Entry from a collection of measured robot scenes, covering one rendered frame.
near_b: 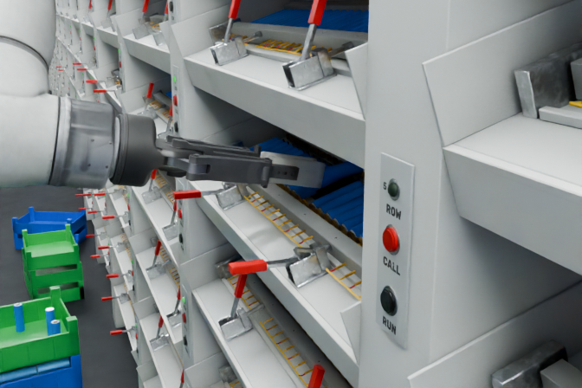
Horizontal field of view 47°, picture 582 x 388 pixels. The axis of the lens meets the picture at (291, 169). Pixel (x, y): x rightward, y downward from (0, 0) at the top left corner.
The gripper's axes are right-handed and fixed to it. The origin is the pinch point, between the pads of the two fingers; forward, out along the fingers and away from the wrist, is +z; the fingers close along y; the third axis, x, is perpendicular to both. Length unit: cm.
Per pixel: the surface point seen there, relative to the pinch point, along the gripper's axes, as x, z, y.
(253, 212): -7.3, -0.8, -7.3
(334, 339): -9.3, -4.1, 24.7
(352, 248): -3.8, 0.4, 16.9
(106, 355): -100, 11, -152
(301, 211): -3.8, 0.4, 4.2
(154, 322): -62, 11, -96
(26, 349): -54, -22, -64
